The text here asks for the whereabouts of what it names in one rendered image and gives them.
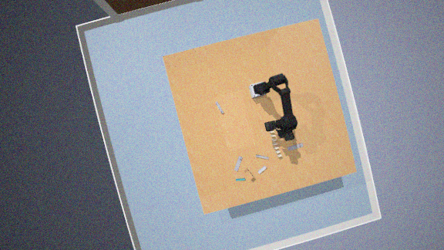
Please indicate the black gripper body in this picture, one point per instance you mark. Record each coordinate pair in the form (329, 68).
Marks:
(270, 126)

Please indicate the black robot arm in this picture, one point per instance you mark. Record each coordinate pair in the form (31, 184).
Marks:
(288, 122)

